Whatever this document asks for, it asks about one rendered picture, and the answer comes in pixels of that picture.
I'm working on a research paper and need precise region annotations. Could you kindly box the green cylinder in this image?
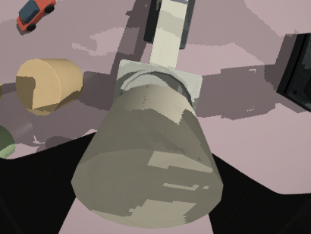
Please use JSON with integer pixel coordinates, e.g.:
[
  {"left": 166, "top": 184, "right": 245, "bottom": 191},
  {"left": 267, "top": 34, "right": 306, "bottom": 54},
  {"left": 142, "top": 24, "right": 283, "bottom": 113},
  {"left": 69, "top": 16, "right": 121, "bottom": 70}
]
[{"left": 0, "top": 126, "right": 16, "bottom": 159}]

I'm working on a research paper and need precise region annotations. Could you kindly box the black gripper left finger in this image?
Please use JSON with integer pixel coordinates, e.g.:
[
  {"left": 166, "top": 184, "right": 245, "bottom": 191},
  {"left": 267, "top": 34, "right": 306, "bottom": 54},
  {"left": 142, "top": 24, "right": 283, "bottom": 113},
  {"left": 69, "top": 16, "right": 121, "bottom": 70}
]
[{"left": 0, "top": 133, "right": 95, "bottom": 234}]

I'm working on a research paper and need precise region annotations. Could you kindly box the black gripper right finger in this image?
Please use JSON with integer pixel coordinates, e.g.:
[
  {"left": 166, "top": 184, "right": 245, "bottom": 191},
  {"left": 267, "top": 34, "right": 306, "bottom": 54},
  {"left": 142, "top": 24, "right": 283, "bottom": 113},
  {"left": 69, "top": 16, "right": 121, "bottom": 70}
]
[{"left": 209, "top": 153, "right": 311, "bottom": 234}]

